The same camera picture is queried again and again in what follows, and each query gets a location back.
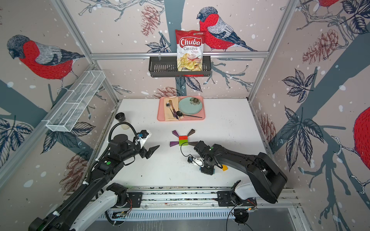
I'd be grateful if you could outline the pink serving tray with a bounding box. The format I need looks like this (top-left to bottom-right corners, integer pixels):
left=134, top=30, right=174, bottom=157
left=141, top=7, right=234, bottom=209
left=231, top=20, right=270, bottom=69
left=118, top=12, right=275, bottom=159
left=157, top=96, right=205, bottom=122

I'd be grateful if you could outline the glass shaker black lid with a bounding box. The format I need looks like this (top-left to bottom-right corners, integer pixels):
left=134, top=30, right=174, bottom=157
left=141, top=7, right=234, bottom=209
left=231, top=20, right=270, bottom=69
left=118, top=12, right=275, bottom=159
left=115, top=112, right=130, bottom=130

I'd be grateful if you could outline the mint green flower plate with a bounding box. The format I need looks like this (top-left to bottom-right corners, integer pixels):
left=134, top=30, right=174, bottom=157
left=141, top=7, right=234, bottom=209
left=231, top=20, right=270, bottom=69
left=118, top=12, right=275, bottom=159
left=178, top=97, right=203, bottom=115

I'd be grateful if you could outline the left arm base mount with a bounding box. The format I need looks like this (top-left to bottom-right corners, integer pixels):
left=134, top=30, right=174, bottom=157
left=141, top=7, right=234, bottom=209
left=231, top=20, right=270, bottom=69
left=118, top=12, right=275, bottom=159
left=109, top=192, right=143, bottom=208

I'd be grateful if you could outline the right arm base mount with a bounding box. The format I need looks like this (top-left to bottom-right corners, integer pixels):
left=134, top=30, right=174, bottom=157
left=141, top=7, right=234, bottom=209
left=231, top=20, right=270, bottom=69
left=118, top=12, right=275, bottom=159
left=215, top=191, right=257, bottom=207

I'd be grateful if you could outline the silver spoon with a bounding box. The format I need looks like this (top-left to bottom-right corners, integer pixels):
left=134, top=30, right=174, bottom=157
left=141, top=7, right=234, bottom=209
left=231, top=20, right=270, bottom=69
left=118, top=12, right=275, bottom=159
left=166, top=102, right=172, bottom=114

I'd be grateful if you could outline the white wire wall basket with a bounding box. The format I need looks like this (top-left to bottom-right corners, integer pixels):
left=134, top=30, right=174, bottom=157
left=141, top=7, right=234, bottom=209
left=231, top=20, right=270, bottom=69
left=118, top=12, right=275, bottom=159
left=46, top=70, right=106, bottom=132

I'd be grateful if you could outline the purple wedge block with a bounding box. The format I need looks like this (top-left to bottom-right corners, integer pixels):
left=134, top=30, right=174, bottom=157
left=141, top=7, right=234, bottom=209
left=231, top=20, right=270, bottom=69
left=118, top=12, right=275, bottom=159
left=170, top=141, right=179, bottom=147
left=172, top=130, right=179, bottom=137

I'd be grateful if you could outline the iridescent gold purple knife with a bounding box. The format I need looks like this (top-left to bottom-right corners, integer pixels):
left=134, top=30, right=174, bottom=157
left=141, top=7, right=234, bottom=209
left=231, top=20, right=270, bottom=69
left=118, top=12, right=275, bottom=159
left=168, top=100, right=179, bottom=119

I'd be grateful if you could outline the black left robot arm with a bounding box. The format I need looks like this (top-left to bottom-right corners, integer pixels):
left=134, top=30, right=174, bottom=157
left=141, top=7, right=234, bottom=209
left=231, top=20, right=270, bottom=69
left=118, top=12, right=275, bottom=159
left=28, top=130, right=159, bottom=231

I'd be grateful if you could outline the black spoon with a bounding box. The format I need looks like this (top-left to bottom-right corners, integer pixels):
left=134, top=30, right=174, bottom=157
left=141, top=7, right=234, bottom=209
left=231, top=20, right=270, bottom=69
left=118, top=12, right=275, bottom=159
left=176, top=111, right=202, bottom=118

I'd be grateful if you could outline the black wire wall basket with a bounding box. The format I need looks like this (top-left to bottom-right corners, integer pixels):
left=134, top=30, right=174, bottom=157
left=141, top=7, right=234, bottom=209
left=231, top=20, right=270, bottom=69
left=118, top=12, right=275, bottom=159
left=148, top=56, right=212, bottom=78

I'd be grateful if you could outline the beige cloth napkin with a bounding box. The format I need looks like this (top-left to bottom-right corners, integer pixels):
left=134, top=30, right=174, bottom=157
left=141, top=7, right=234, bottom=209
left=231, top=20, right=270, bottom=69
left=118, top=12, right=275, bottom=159
left=163, top=97, right=179, bottom=121

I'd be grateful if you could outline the dark brown wedge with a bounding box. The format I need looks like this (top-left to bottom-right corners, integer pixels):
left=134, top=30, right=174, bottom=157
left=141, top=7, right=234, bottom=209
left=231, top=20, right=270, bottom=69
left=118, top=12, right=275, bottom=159
left=187, top=129, right=196, bottom=136
left=188, top=141, right=198, bottom=146

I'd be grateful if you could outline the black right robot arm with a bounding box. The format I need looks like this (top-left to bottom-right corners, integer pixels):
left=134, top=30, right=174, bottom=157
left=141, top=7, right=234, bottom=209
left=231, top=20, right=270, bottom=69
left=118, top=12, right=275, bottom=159
left=194, top=141, right=288, bottom=204

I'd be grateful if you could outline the Chuba cassava chips bag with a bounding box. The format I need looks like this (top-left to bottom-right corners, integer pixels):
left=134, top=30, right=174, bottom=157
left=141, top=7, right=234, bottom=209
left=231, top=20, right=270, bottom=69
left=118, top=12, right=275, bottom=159
left=175, top=30, right=205, bottom=70

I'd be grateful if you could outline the green rectangular block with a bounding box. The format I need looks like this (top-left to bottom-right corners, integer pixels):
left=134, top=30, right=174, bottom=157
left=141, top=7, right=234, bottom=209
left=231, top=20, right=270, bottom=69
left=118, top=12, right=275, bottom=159
left=179, top=140, right=188, bottom=146

